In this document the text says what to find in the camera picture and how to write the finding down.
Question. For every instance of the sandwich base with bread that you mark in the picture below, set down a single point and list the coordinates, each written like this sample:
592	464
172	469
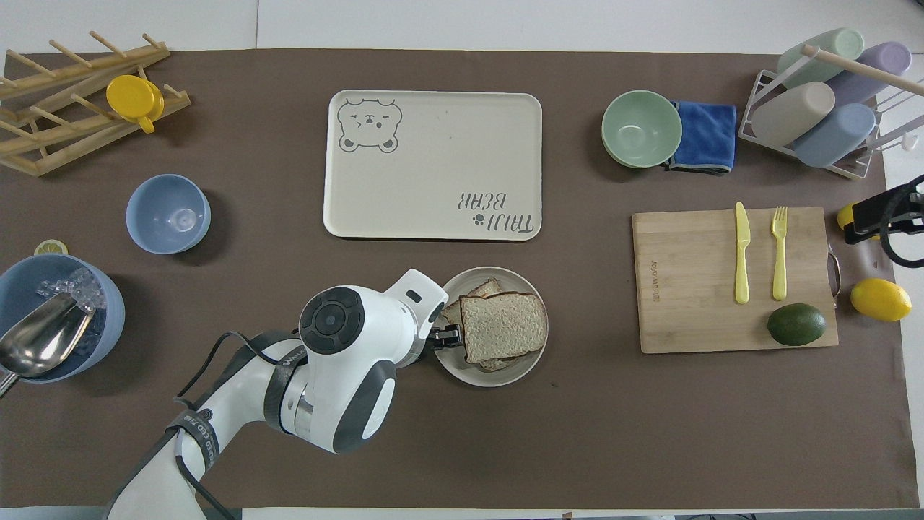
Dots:
476	291

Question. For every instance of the green avocado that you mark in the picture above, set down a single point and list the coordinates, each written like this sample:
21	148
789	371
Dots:
796	324

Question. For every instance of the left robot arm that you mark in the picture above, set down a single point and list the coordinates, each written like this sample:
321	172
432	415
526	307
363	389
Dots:
346	375

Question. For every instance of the metal scoop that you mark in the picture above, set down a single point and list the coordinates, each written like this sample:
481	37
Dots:
40	339

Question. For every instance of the yellow plastic fork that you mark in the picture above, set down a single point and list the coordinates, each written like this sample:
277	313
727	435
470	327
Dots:
779	260

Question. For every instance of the wooden rod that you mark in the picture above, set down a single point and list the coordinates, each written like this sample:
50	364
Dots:
859	67

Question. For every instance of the yellow plastic knife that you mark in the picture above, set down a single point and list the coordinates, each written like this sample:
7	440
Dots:
742	253

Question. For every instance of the beige round plate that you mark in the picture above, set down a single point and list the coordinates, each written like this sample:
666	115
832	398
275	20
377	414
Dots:
530	278

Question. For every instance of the bread slice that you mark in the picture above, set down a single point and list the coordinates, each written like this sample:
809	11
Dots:
503	326

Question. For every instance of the blue cloth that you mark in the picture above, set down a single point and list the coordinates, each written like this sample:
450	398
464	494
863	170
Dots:
707	133

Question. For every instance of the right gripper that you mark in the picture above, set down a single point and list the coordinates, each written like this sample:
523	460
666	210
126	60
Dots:
901	209

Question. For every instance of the blue ice bucket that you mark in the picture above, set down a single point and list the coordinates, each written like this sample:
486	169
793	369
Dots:
105	318

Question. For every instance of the yellow cup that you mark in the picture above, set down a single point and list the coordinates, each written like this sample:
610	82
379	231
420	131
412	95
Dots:
133	97

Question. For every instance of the wooden cutting board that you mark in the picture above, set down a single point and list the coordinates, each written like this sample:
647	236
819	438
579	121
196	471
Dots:
693	289

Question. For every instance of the blue bowl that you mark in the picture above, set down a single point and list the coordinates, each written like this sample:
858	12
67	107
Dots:
168	214

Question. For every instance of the beige cup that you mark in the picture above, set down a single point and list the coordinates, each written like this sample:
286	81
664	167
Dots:
794	113

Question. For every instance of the lemon slice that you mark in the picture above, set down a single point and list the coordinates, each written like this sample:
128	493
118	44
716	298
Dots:
50	248

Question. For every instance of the cream tray with bear print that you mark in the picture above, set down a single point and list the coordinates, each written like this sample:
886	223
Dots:
433	162

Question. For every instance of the yellow lemon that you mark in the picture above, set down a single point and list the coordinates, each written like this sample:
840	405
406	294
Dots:
845	217
881	300

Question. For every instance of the wooden dish rack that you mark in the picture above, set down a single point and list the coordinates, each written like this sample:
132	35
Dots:
72	123

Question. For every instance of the blue cup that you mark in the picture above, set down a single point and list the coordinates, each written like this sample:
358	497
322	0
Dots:
837	135

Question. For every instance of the green bowl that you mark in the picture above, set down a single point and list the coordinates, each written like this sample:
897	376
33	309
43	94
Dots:
641	128

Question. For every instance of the clear ice cubes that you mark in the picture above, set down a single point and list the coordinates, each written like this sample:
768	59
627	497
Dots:
72	285

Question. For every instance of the green cup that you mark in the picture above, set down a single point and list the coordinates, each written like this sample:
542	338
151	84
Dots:
830	50

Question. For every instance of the purple cup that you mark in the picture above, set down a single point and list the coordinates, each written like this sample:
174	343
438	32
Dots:
877	68

